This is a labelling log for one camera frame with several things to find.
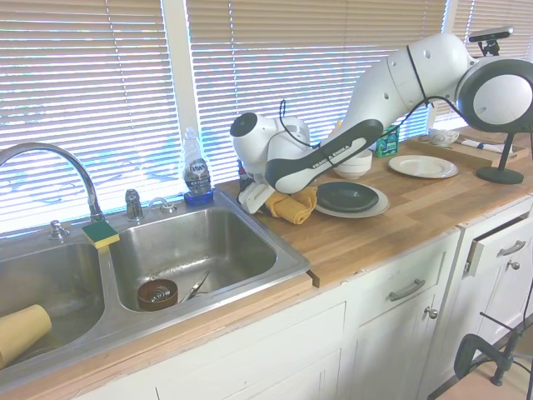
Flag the wooden tray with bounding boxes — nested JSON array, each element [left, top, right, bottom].
[[406, 127, 530, 170]]

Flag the white dinner plate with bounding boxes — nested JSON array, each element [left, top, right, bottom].
[[387, 154, 459, 179]]

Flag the dark green clamp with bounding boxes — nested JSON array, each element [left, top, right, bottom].
[[453, 312, 521, 388]]

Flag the yellow green sponge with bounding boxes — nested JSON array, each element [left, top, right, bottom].
[[81, 222, 121, 251]]

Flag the teal cardboard box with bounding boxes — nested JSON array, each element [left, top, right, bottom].
[[374, 124, 401, 158]]

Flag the black round-base stand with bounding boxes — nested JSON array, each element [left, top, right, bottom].
[[476, 39, 525, 184]]

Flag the metal drawer handle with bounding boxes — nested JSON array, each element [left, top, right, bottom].
[[497, 240, 527, 258], [387, 278, 426, 302]]

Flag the white cabinet drawer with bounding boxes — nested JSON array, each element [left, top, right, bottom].
[[466, 214, 533, 278]]

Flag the yellow terry towel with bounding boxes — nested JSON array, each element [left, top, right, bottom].
[[265, 186, 320, 225]]

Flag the brown bowl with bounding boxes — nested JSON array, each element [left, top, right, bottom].
[[137, 278, 180, 313]]

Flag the rolled white napkin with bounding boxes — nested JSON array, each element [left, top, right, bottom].
[[457, 139, 507, 153]]

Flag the yellow plastic cup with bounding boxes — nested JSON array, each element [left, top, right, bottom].
[[0, 303, 53, 370]]

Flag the chrome faucet handle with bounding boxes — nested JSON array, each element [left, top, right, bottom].
[[126, 188, 145, 221]]

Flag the grey stereo camera bar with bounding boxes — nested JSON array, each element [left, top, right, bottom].
[[468, 25, 516, 43]]

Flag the white sink stopper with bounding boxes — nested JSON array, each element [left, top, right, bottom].
[[148, 197, 178, 214]]

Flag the chrome gooseneck faucet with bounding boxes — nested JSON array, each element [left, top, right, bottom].
[[0, 142, 107, 224]]

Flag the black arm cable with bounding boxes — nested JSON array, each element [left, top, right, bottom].
[[277, 43, 466, 149]]

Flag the patterned white sugar bowl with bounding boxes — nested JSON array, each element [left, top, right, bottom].
[[428, 127, 461, 148]]

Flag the chrome sink knob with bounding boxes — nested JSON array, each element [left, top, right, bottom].
[[47, 219, 70, 242]]

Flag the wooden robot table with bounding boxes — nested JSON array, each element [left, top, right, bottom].
[[428, 360, 533, 400]]

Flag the silver metal whisk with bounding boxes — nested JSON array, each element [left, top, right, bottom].
[[148, 285, 174, 302]]

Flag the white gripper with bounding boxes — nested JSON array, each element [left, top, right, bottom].
[[237, 182, 276, 214]]

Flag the stainless steel double sink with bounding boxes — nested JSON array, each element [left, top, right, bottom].
[[0, 189, 311, 378]]

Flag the dark blue plate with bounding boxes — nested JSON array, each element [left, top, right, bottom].
[[316, 182, 381, 213]]

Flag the white base cabinet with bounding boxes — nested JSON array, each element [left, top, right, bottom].
[[78, 195, 533, 400]]

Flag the blue dish soap bottle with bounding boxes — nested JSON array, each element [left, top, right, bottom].
[[182, 127, 216, 208]]

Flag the large beige plate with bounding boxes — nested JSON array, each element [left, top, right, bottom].
[[314, 182, 391, 219]]

